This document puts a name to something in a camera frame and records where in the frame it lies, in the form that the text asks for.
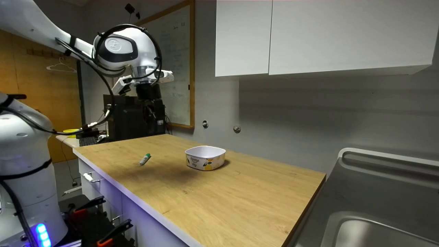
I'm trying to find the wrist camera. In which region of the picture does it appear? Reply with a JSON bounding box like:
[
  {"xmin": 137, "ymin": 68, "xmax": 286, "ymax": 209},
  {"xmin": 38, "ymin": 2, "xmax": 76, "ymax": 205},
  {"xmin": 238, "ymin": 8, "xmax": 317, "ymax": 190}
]
[{"xmin": 111, "ymin": 75, "xmax": 134, "ymax": 96}]

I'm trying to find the white coat hanger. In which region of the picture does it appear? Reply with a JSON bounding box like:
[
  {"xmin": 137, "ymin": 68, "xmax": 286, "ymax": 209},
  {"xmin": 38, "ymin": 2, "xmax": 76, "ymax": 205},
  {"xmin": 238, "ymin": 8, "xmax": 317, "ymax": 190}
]
[{"xmin": 46, "ymin": 57, "xmax": 78, "ymax": 73}]

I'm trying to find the white drawer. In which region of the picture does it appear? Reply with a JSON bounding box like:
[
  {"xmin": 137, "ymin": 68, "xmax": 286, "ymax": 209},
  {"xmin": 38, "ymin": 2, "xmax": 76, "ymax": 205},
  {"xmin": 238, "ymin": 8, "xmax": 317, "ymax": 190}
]
[{"xmin": 78, "ymin": 158, "xmax": 123, "ymax": 220}]

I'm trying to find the stainless steel sink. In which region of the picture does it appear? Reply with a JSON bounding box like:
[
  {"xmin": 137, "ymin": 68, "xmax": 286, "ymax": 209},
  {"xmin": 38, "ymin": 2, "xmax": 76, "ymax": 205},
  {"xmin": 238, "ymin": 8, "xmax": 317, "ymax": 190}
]
[{"xmin": 294, "ymin": 148, "xmax": 439, "ymax": 247}]

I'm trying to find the wooden door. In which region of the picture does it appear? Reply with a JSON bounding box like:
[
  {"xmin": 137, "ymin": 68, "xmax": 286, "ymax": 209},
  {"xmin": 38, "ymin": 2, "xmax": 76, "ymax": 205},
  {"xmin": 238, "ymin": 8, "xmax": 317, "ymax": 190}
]
[{"xmin": 0, "ymin": 29, "xmax": 83, "ymax": 164}]

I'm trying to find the wide white cabinet door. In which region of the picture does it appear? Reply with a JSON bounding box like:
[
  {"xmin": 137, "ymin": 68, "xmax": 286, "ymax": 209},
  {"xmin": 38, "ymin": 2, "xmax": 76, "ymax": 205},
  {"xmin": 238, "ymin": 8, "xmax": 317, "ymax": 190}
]
[{"xmin": 269, "ymin": 0, "xmax": 439, "ymax": 75}]

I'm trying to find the white bowl with lemon print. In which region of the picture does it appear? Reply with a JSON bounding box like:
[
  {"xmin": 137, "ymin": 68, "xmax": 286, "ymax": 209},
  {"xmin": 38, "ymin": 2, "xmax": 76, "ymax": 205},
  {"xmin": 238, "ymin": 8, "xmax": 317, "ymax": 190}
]
[{"xmin": 185, "ymin": 145, "xmax": 226, "ymax": 171}]

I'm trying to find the black and orange clamp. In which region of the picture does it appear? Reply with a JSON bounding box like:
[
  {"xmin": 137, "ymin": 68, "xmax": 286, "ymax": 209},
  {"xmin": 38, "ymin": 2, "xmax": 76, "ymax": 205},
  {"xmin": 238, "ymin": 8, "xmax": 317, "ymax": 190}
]
[
  {"xmin": 66, "ymin": 196, "xmax": 107, "ymax": 222},
  {"xmin": 96, "ymin": 219, "xmax": 134, "ymax": 247}
]

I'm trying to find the black cable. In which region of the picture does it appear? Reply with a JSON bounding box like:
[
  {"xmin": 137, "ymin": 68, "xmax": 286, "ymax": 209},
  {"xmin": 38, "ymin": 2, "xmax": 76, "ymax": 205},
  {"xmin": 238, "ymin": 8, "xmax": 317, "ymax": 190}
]
[{"xmin": 61, "ymin": 140, "xmax": 81, "ymax": 186}]

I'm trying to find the camera on mount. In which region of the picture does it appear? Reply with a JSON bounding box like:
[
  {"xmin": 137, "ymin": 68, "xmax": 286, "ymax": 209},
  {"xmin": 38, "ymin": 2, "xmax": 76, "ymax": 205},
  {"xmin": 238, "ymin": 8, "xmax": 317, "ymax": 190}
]
[{"xmin": 124, "ymin": 3, "xmax": 141, "ymax": 20}]

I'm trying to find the black monitor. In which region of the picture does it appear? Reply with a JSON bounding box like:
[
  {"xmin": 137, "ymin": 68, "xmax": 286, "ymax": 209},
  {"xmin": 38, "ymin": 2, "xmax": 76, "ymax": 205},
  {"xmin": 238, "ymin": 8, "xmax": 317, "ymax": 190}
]
[{"xmin": 103, "ymin": 94, "xmax": 167, "ymax": 142}]

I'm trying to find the whiteboard with wooden frame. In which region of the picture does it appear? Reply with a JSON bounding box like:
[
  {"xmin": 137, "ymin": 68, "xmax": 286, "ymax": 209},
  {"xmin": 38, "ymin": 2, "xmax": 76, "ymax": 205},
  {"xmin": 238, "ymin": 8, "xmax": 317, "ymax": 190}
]
[{"xmin": 135, "ymin": 0, "xmax": 196, "ymax": 129}]

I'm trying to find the narrow white cabinet door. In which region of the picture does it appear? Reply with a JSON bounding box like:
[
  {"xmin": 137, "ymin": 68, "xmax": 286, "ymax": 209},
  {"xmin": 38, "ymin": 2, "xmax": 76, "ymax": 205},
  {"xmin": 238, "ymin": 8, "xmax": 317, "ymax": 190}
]
[{"xmin": 215, "ymin": 0, "xmax": 273, "ymax": 77}]

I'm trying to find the white wall cabinet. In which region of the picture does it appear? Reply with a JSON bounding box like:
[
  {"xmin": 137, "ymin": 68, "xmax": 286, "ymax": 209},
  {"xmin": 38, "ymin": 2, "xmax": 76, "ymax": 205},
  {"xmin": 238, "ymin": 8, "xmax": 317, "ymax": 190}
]
[{"xmin": 215, "ymin": 0, "xmax": 439, "ymax": 77}]

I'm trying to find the white power strip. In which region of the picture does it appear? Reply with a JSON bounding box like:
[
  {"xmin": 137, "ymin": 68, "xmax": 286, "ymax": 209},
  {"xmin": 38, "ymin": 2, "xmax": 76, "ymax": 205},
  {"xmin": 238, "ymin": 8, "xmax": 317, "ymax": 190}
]
[{"xmin": 62, "ymin": 185, "xmax": 83, "ymax": 197}]

